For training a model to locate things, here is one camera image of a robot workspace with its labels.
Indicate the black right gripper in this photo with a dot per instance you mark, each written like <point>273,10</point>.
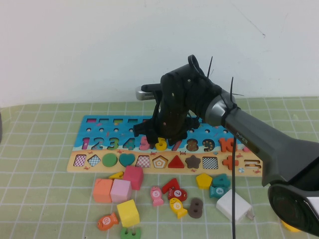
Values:
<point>174,104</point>

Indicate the yellow number six piece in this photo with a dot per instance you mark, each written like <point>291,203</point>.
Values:
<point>160,145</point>

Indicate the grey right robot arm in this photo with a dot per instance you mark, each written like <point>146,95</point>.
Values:
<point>261,139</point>

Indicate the pink number five piece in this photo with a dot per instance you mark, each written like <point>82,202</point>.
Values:
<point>144,146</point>

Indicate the red triangle piece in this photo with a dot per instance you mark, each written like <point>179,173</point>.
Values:
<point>176,163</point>

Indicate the brown star piece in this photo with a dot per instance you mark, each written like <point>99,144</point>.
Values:
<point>193,161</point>

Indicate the teal heart piece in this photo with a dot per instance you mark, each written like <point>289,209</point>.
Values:
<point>127,159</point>

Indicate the red number seven piece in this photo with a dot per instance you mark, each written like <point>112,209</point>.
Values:
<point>172,184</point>

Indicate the colourful wooden puzzle board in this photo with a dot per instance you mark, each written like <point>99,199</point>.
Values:
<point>112,132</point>

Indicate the green circle piece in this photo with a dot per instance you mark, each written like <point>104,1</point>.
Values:
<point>109,160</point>

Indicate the yellow pentagon piece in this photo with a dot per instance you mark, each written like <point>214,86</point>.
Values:
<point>204,181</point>

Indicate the small yellow wooden piece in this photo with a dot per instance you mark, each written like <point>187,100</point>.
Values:
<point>116,176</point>

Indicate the orange number ten piece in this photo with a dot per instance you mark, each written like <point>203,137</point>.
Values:
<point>225,145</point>

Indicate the orange plus sign piece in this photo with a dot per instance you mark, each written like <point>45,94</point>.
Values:
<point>228,163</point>

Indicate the teal number four piece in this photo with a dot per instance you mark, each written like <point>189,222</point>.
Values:
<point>221,179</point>

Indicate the brown number eight piece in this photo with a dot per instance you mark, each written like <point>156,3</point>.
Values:
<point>195,207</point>

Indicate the pink greater-than sign piece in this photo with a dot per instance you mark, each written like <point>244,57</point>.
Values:
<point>245,149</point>

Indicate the green number three piece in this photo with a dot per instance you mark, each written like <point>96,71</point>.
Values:
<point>130,233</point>

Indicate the dark pink wooden cube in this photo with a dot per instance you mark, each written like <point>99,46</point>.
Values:
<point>133,177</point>

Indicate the pink fish number five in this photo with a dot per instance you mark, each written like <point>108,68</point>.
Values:
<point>156,196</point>

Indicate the red fish number seven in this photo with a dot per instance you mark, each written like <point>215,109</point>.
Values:
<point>179,194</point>

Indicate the light pink wooden cube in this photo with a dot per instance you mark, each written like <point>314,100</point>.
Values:
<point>120,191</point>

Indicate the yellow fish number six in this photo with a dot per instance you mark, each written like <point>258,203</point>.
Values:
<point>177,206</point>

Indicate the teal fish number four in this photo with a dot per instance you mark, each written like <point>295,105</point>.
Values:
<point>217,191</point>

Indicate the orange wooden cube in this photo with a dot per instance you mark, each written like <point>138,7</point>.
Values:
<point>102,190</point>

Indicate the yellow wooden cube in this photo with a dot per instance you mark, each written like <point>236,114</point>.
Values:
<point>127,212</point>

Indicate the black zip tie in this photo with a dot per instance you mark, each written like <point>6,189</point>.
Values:
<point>209,67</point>
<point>233,89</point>

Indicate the white charger plug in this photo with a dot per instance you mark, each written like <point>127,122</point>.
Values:
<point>225,205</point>

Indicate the orange fish number ten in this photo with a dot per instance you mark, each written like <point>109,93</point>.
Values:
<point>107,221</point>

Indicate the green checkered tablecloth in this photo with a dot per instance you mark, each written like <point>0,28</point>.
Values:
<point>37,174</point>

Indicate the yellow rubber duck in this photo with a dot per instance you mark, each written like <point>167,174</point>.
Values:
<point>290,227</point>

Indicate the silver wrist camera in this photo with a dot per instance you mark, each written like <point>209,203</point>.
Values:
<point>144,94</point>

